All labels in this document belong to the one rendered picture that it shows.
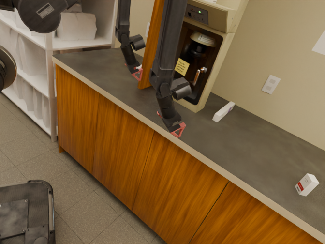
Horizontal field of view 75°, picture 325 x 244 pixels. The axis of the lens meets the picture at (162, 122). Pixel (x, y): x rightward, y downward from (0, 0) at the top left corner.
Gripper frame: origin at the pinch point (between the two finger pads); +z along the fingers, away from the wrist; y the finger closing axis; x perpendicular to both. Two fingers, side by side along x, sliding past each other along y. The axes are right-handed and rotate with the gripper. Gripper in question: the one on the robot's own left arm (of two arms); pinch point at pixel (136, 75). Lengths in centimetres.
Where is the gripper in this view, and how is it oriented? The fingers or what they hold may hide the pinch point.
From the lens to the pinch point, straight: 128.4
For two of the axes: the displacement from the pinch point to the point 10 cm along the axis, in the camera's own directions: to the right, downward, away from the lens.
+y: -4.0, -6.0, 6.9
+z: 2.2, 6.7, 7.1
